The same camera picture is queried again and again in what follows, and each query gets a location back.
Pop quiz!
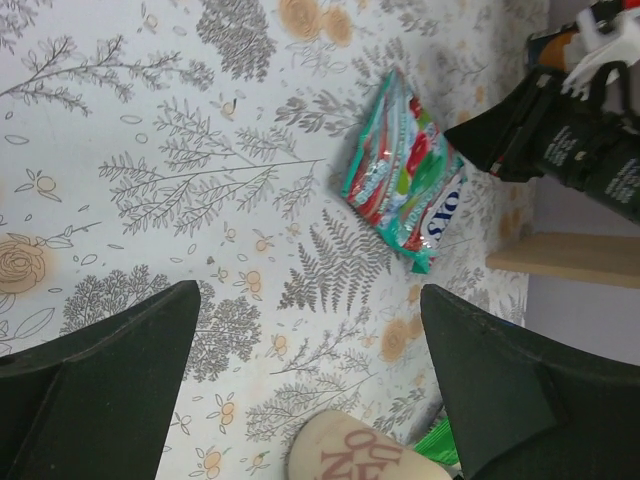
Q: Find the beige pump soap bottle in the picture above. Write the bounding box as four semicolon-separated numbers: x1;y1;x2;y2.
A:
287;410;451;480

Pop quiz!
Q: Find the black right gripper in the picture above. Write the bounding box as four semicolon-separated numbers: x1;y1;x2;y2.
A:
444;64;639;223

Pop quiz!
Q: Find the Fox's candy bag front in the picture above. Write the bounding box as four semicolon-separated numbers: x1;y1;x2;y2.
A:
341;69;466;274

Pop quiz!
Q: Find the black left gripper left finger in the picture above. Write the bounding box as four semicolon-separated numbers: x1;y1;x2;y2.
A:
1;281;201;479

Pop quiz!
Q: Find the green cassava chips bag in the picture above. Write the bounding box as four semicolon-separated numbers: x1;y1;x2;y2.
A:
413;417;459;466

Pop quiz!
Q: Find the floral table mat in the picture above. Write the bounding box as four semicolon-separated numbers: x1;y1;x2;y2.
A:
1;1;549;479

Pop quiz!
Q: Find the wooden shelf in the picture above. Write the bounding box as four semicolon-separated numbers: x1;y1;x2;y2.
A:
486;233;639;289

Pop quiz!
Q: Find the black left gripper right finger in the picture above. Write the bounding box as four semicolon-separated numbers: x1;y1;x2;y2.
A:
421;284;639;479

